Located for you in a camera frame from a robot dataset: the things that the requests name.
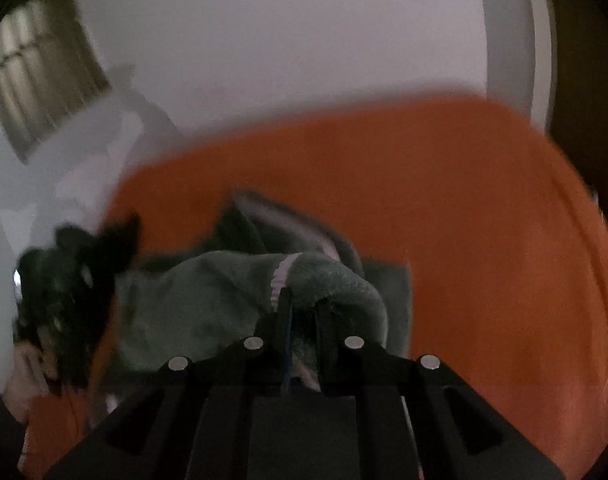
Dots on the person's left hand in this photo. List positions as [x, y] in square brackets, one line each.
[26, 390]

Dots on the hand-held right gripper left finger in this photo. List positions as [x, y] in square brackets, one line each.
[283, 330]

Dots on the person's left forearm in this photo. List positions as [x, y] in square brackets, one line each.
[1, 440]

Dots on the orange bed blanket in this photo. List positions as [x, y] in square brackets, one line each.
[458, 220]

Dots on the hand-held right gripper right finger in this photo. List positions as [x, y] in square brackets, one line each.
[326, 340]

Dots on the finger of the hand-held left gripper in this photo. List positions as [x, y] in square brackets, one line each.
[124, 240]

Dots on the green fleece jacket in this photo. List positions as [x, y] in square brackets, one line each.
[224, 300]

